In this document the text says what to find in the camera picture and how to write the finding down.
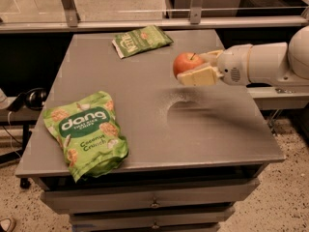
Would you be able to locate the dark side table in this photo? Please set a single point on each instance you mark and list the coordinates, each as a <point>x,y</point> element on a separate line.
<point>24,118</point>

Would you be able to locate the black headphones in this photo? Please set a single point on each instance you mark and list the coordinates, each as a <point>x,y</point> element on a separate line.
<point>33,99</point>

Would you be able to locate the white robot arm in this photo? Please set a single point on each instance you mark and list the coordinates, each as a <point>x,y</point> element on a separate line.
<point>274,64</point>

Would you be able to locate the grey drawer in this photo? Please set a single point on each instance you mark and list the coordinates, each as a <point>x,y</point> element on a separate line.
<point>148,196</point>
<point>154,219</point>

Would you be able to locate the dark green snack bag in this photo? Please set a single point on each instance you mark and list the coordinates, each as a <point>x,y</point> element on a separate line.
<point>140,40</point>

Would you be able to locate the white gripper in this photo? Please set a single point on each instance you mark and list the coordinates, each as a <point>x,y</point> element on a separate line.
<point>232,66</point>

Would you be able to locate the grey drawer cabinet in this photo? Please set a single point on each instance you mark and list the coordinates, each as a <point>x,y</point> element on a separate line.
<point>175,134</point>

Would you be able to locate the shoe tip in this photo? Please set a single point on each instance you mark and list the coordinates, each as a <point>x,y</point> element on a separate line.
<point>7,225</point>

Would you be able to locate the glass railing with metal posts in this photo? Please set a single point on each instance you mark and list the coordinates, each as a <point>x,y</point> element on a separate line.
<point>19,16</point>

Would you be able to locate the red apple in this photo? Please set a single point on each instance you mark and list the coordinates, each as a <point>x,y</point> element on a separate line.
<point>186,61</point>

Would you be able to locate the green dang rice chip bag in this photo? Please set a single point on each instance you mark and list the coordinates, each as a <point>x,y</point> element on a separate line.
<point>88,134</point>

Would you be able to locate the top grey drawer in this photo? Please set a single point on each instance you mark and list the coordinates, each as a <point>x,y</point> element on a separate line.
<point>148,196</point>

